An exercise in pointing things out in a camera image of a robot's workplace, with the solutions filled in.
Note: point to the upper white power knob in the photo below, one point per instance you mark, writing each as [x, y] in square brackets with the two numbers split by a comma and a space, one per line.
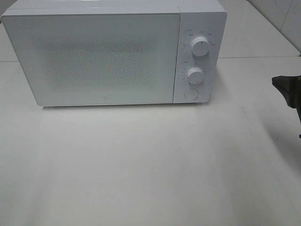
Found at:
[200, 46]

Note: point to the round white door button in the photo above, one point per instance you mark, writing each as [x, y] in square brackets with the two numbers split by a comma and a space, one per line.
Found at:
[191, 94]

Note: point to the white timer knob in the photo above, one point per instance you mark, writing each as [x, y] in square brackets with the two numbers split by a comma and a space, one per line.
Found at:
[195, 75]

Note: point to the white microwave door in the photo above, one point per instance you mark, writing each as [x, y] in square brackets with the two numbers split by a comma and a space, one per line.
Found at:
[97, 59]

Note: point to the white microwave oven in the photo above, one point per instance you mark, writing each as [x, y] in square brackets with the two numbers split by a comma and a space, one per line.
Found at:
[197, 18]

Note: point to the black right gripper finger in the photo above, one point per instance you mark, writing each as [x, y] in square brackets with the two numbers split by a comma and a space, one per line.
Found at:
[290, 88]

